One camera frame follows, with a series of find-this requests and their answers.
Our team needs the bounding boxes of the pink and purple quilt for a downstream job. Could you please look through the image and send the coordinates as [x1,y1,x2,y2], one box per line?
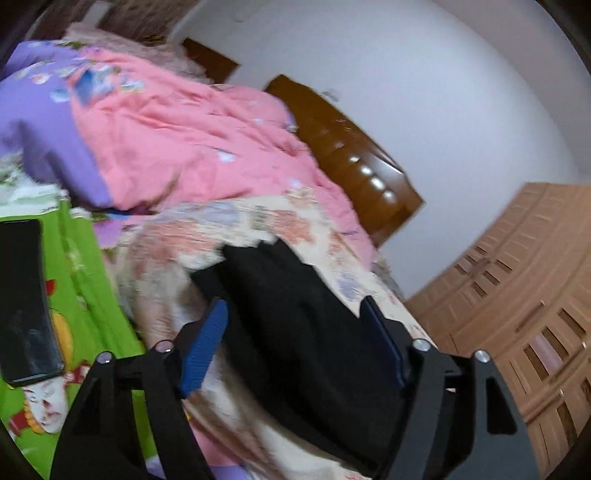
[0,39,379,261]

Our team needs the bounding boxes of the dark wooden bedside cabinet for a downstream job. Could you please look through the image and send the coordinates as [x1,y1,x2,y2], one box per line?
[182,38,241,85]

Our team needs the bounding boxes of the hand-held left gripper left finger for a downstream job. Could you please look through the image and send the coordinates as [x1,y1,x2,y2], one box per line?
[50,298,230,480]

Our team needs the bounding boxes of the green printed cloth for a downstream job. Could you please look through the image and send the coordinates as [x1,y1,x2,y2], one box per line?
[0,152,162,480]

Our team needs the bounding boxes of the fuzzy pink blanket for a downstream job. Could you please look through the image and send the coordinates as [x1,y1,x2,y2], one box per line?
[65,23,213,86]

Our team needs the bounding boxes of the black pants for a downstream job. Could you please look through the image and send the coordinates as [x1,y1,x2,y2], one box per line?
[191,240,416,478]

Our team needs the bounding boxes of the cream floral bedsheet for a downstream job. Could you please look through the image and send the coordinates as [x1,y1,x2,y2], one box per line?
[115,194,439,480]

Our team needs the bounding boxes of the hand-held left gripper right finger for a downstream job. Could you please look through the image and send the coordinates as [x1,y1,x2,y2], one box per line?
[358,295,541,480]

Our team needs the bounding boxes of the brown wooden headboard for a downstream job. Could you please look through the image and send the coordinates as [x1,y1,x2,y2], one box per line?
[263,74,426,247]

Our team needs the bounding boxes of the black smartphone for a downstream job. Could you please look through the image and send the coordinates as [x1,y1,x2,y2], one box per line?
[0,219,65,387]

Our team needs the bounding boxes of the brown patterned curtain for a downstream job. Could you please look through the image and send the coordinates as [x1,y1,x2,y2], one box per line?
[99,0,199,43]

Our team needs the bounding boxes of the light wooden wardrobe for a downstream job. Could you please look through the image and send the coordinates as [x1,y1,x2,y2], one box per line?
[404,182,591,467]

